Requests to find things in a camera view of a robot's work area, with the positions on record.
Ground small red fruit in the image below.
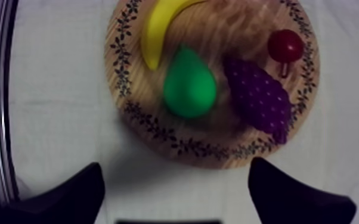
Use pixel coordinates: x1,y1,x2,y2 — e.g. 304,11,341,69
267,29,305,78

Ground yellow toy banana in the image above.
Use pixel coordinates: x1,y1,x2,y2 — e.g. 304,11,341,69
140,0,206,71

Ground purple toy grapes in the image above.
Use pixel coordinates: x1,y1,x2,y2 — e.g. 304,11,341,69
222,58,293,145

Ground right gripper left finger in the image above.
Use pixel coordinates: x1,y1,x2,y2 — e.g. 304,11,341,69
0,161,106,224

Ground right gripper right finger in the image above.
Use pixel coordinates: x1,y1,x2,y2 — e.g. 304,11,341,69
247,156,357,224

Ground round wooden board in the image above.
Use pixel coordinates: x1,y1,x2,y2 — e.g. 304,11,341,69
104,0,320,170

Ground green toy pear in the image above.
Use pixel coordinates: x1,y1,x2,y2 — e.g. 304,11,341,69
162,44,218,120

